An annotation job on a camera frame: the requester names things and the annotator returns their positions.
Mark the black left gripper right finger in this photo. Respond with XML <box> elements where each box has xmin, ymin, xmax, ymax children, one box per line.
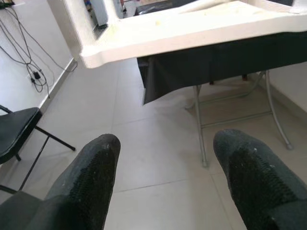
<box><xmin>213</xmin><ymin>128</ymin><xmax>307</xmax><ymax>230</ymax></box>

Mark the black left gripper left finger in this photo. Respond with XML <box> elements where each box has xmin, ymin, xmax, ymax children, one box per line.
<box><xmin>26</xmin><ymin>133</ymin><xmax>120</xmax><ymax>230</ymax></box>

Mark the white plastic table leg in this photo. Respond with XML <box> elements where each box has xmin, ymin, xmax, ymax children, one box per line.
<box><xmin>47</xmin><ymin>0</ymin><xmax>96</xmax><ymax>58</ymax></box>

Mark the grey metal table leg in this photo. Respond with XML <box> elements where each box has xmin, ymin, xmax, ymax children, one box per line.
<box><xmin>263</xmin><ymin>70</ymin><xmax>294</xmax><ymax>151</ymax></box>
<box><xmin>184</xmin><ymin>71</ymin><xmax>210</xmax><ymax>168</ymax></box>

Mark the black folding chair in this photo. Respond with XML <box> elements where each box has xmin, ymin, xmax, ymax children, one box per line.
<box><xmin>0</xmin><ymin>105</ymin><xmax>76</xmax><ymax>195</ymax></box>

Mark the black tablecloth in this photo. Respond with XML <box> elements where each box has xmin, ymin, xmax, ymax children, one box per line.
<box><xmin>135</xmin><ymin>31</ymin><xmax>307</xmax><ymax>105</ymax></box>

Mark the white plastic table top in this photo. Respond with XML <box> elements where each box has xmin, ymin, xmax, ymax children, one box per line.
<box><xmin>79</xmin><ymin>0</ymin><xmax>307</xmax><ymax>69</ymax></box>

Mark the white floor appliance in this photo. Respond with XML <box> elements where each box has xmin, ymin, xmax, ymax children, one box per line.
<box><xmin>92</xmin><ymin>0</ymin><xmax>109</xmax><ymax>27</ymax></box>

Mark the thin black floor wire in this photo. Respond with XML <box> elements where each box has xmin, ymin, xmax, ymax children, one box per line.
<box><xmin>0</xmin><ymin>7</ymin><xmax>65</xmax><ymax>99</ymax></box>

